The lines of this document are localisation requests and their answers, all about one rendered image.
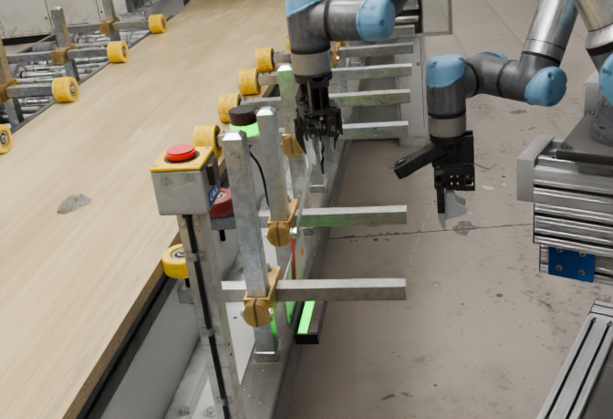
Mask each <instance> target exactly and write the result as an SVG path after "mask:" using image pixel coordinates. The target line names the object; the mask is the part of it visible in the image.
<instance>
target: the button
mask: <svg viewBox="0 0 613 419"><path fill-rule="evenodd" d="M195 154H196V148H195V147H194V146H192V145H191V144H180V145H176V146H173V147H171V148H170V149H168V151H167V152H166V157H167V159H169V160H171V161H175V162H179V161H185V160H188V159H191V158H192V157H193V156H194V155H195Z"/></svg>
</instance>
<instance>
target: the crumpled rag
mask: <svg viewBox="0 0 613 419"><path fill-rule="evenodd" d="M89 203H92V201H91V198H87V197H86V196H85V195H83V194H80V195H79V196H76V195H73V194H72V195H70V196H68V197H67V198H66V200H63V201H62V203H61V204H60V206H59V207H58V208H57V213H59V212H60V213H61V214H64V213H65V214H66V213H68V212H72V211H75V210H78V208H80V207H81V206H82V205H86V204H89Z"/></svg>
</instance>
